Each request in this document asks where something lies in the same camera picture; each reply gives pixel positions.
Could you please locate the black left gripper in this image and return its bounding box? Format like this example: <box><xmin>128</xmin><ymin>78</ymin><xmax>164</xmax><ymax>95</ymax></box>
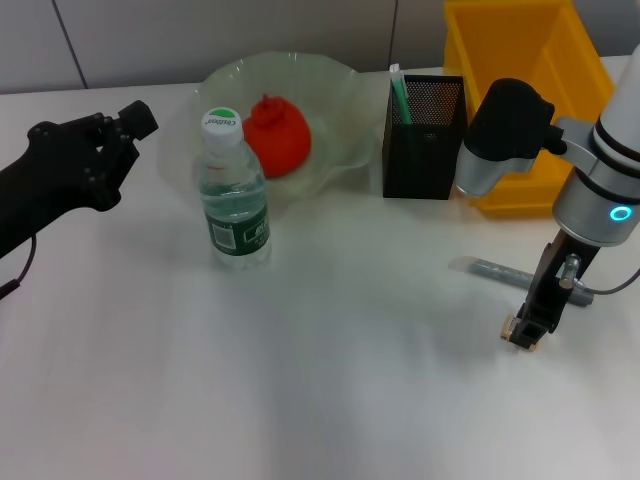
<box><xmin>0</xmin><ymin>99</ymin><xmax>161</xmax><ymax>259</ymax></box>

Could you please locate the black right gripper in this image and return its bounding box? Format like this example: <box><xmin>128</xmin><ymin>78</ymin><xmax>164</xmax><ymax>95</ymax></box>
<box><xmin>513</xmin><ymin>228</ymin><xmax>600</xmax><ymax>351</ymax></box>

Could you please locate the beige eraser with barcode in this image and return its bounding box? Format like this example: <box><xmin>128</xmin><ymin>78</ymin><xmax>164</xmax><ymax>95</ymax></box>
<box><xmin>500</xmin><ymin>313</ymin><xmax>540</xmax><ymax>352</ymax></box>

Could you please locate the grey glitter marker pen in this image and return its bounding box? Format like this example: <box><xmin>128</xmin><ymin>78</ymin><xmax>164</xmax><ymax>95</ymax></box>
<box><xmin>449</xmin><ymin>255</ymin><xmax>595</xmax><ymax>309</ymax></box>

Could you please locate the clear green-label water bottle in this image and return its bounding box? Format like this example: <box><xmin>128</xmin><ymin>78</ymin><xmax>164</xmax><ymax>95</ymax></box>
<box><xmin>198</xmin><ymin>104</ymin><xmax>273</xmax><ymax>272</ymax></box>

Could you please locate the orange fruit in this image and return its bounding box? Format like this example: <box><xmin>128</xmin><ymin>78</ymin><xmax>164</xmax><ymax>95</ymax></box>
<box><xmin>242</xmin><ymin>92</ymin><xmax>314</xmax><ymax>179</ymax></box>

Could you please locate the mint green pen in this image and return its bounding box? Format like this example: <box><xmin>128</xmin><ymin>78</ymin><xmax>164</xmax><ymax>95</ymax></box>
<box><xmin>389</xmin><ymin>62</ymin><xmax>416</xmax><ymax>127</ymax></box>

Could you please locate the black mesh pen holder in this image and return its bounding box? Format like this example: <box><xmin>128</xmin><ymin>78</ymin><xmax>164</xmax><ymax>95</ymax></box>
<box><xmin>382</xmin><ymin>74</ymin><xmax>470</xmax><ymax>200</ymax></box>

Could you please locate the pale green glass fruit plate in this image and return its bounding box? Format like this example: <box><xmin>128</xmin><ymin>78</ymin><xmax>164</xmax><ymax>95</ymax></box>
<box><xmin>187</xmin><ymin>49</ymin><xmax>379</xmax><ymax>199</ymax></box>

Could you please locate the silver metal wrist knob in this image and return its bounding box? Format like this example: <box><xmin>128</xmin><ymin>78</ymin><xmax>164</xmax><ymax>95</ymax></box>
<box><xmin>559</xmin><ymin>253</ymin><xmax>584</xmax><ymax>290</ymax></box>

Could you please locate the yellow plastic storage bin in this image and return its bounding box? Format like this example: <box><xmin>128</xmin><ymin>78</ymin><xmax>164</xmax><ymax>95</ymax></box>
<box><xmin>442</xmin><ymin>0</ymin><xmax>617</xmax><ymax>219</ymax></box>

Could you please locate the grey wrist cable with plug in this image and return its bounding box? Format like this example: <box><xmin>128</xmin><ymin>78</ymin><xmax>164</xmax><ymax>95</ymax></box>
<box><xmin>574</xmin><ymin>266</ymin><xmax>640</xmax><ymax>297</ymax></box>

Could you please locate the black wrist cable with plug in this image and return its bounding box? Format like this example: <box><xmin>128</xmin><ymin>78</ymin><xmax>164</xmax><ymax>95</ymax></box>
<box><xmin>0</xmin><ymin>233</ymin><xmax>39</xmax><ymax>301</ymax></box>

